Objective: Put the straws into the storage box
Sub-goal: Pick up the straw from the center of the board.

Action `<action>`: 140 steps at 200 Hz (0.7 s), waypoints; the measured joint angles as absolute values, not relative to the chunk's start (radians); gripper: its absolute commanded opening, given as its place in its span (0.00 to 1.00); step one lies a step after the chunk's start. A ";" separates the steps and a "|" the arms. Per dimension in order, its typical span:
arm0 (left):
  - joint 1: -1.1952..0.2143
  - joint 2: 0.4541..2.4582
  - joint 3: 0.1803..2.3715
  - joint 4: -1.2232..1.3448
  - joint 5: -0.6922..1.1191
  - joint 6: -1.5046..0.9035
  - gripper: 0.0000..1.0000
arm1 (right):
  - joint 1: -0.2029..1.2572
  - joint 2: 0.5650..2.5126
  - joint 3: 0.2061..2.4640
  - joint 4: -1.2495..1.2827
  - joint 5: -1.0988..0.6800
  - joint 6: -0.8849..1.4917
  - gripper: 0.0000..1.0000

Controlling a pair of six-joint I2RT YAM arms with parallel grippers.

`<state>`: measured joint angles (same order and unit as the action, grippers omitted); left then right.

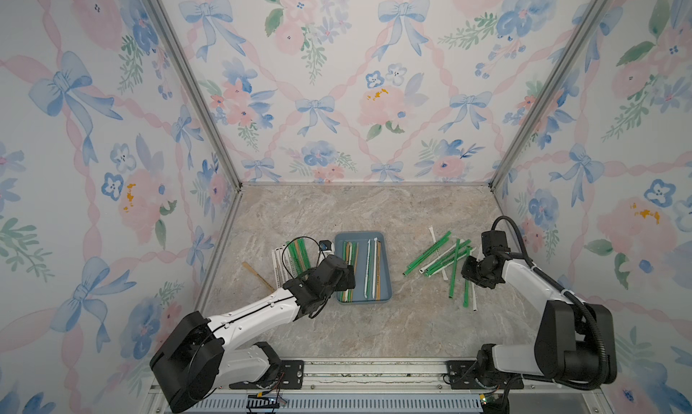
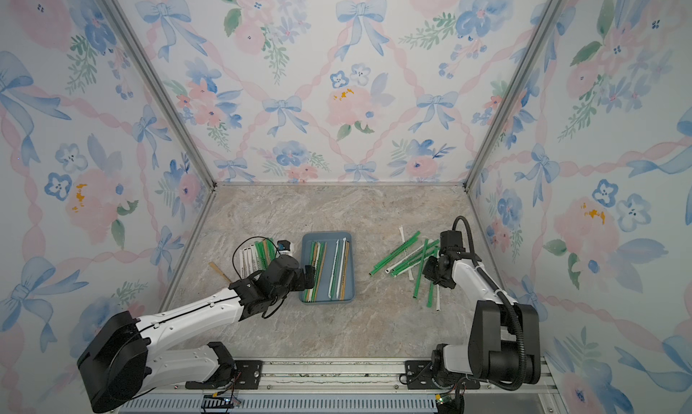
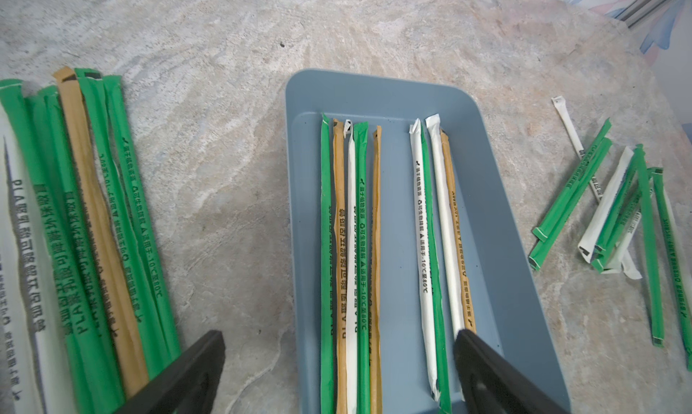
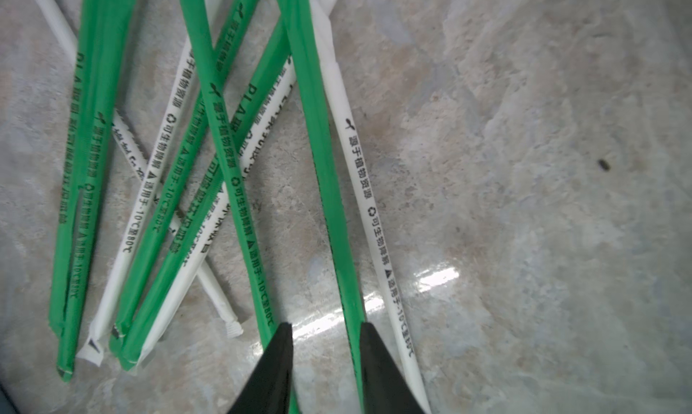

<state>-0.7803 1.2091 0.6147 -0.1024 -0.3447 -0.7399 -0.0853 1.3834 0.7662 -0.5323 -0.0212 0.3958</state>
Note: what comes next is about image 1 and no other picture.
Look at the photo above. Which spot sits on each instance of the blue plastic storage tray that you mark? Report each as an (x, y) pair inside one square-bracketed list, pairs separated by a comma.
[(362, 238)]

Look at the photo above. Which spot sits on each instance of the aluminium mounting rail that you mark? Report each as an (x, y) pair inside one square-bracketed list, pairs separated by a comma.
[(397, 385)]

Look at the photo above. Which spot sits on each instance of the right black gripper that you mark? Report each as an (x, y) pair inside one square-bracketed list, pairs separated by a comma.
[(467, 273)]

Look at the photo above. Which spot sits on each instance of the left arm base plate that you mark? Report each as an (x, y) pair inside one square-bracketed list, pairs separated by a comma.
[(287, 375)]

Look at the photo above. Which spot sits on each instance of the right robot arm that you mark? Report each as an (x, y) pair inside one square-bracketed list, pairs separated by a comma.
[(575, 342)]

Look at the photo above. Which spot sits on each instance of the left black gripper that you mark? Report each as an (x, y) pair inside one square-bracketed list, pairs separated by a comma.
[(343, 282)]

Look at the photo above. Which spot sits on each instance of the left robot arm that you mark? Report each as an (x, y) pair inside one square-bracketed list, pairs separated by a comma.
[(204, 354)]

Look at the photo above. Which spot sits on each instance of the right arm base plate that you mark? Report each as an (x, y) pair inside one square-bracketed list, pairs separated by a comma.
[(467, 375)]

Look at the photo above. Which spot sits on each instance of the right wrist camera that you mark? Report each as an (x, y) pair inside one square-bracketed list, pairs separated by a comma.
[(494, 242)]

